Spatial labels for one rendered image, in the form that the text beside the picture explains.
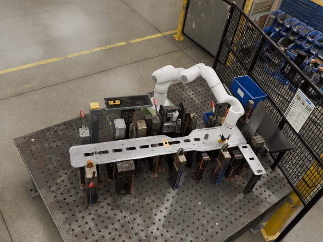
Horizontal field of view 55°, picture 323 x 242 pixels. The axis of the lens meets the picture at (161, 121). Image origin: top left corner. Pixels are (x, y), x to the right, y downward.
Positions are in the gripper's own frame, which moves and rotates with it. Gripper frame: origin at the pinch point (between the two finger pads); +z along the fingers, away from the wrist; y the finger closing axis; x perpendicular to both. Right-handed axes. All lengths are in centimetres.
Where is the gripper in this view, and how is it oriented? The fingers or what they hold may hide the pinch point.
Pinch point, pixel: (223, 138)
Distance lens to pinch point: 252.6
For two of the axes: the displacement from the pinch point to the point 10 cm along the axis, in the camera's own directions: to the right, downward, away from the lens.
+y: 2.9, 7.0, -6.5
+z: -1.4, 7.0, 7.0
